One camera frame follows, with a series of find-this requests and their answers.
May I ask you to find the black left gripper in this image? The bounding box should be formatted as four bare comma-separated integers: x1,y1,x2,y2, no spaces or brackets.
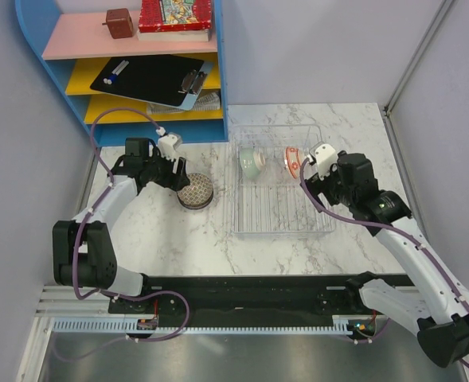
143,147,190,192

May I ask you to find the black mosaic patterned bowl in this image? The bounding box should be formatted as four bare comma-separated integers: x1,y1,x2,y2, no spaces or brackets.
177,173,214,210

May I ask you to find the orange white patterned bowl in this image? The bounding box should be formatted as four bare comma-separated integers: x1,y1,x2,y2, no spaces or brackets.
284,146,304,179

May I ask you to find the pale green bowl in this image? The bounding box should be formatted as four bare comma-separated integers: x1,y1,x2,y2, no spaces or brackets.
239,147,266,180

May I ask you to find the white wire dish rack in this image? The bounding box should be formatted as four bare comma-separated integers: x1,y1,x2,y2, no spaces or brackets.
230,124,335,236

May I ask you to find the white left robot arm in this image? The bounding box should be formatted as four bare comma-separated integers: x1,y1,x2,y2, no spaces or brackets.
52,133,190,313

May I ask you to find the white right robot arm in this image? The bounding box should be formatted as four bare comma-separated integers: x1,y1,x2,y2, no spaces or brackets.
299,144,469,368

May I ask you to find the patterned paper booklet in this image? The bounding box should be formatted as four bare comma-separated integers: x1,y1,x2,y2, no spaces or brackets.
147,90,221,115

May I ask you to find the black clipboard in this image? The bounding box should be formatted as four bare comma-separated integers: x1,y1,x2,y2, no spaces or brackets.
90,55,214,111

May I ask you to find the blue shelf unit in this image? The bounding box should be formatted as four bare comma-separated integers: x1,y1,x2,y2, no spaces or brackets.
15,1,228,146

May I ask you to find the white blue marker pen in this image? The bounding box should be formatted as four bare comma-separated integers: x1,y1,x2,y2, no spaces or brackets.
104,60,129,85

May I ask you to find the white book under red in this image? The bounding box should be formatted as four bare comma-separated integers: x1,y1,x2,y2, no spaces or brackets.
136,29,211,42

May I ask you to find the red patterned book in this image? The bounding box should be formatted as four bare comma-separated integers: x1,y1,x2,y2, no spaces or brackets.
139,0,213,33

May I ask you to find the brown wooden cube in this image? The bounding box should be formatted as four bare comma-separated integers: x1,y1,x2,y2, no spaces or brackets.
103,8,134,39

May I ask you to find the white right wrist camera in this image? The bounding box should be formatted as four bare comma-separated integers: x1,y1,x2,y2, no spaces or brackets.
309,142,338,180

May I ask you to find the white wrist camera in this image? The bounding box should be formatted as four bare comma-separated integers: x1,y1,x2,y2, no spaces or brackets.
309,142,338,180
158,133,182,161

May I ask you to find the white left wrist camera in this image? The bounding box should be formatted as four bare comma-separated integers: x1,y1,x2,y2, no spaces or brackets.
158,133,182,161

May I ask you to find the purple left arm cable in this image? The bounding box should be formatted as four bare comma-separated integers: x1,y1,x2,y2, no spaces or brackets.
53,107,191,363

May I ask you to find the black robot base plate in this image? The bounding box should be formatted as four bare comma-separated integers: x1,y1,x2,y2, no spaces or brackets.
110,274,393,319

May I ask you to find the light blue cable duct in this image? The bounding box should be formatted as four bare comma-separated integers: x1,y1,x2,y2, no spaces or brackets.
51,316,358,336

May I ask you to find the aluminium corner frame post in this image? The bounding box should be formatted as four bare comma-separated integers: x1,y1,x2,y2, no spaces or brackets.
382,0,457,116

